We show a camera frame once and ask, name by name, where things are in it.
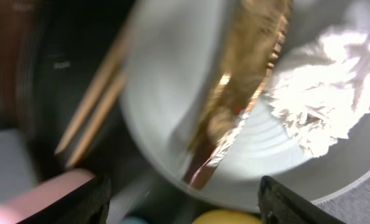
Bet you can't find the yellow bowl with food scraps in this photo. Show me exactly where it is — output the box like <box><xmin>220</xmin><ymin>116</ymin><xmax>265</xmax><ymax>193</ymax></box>
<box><xmin>192</xmin><ymin>210</ymin><xmax>262</xmax><ymax>224</ymax></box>

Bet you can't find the white tissue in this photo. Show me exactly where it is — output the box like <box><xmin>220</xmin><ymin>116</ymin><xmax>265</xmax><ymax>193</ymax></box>
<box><xmin>263</xmin><ymin>26</ymin><xmax>370</xmax><ymax>157</ymax></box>

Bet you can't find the lower wooden chopstick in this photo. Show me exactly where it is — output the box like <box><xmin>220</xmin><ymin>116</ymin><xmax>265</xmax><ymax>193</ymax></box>
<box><xmin>55</xmin><ymin>72</ymin><xmax>128</xmax><ymax>168</ymax></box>

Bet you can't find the wooden chopstick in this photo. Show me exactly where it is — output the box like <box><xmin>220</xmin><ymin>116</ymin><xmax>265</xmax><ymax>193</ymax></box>
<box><xmin>55</xmin><ymin>72</ymin><xmax>128</xmax><ymax>168</ymax></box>
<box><xmin>55</xmin><ymin>22</ymin><xmax>131</xmax><ymax>157</ymax></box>

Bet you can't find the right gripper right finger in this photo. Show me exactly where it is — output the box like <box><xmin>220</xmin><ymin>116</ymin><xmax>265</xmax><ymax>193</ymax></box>
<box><xmin>258</xmin><ymin>176</ymin><xmax>345</xmax><ymax>224</ymax></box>

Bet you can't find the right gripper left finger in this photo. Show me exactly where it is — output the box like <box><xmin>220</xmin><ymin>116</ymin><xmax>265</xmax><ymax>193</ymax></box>
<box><xmin>19</xmin><ymin>176</ymin><xmax>111</xmax><ymax>224</ymax></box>

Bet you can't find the grey plastic dishwasher rack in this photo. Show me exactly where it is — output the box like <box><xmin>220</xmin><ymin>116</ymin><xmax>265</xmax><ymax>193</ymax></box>
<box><xmin>0</xmin><ymin>129</ymin><xmax>38</xmax><ymax>202</ymax></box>

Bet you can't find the upper wooden chopstick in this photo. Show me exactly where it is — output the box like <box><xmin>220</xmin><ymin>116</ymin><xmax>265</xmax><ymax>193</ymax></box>
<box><xmin>55</xmin><ymin>22</ymin><xmax>131</xmax><ymax>157</ymax></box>

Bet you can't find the round black tray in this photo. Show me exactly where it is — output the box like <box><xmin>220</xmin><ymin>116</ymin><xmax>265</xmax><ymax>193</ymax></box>
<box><xmin>19</xmin><ymin>1</ymin><xmax>207</xmax><ymax>223</ymax></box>

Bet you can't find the grey round plate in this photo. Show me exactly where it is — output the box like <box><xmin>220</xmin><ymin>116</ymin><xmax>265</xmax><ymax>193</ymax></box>
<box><xmin>121</xmin><ymin>1</ymin><xmax>370</xmax><ymax>212</ymax></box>

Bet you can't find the gold snack wrapper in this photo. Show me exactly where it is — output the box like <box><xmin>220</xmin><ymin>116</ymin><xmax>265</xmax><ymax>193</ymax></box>
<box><xmin>183</xmin><ymin>0</ymin><xmax>293</xmax><ymax>190</ymax></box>

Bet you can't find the pink plastic cup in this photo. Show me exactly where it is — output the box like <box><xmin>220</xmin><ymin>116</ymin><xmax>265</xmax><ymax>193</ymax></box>
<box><xmin>0</xmin><ymin>169</ymin><xmax>95</xmax><ymax>224</ymax></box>

